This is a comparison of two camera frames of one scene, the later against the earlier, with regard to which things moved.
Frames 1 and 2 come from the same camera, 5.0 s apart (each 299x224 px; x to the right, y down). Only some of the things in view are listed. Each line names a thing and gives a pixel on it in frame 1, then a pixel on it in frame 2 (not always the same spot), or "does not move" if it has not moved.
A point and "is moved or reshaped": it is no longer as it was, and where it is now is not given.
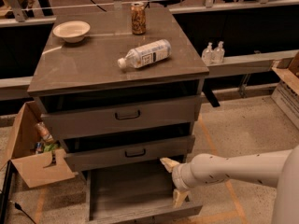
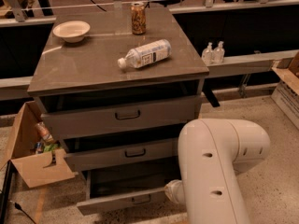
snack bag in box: (41, 129) does not move
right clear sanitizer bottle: (219, 54) does not move
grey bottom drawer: (122, 196) is moved or reshaped
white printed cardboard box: (286, 94) does not move
